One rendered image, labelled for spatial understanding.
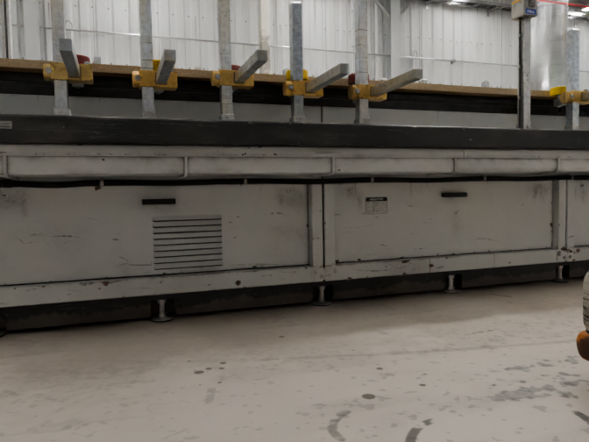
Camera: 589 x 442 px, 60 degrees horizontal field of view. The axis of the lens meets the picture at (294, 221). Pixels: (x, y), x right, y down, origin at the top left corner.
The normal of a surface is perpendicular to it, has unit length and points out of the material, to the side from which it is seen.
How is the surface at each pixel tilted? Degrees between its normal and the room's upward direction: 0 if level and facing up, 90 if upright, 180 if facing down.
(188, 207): 90
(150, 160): 90
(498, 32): 90
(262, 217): 90
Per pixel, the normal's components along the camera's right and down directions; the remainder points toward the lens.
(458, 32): 0.33, 0.04
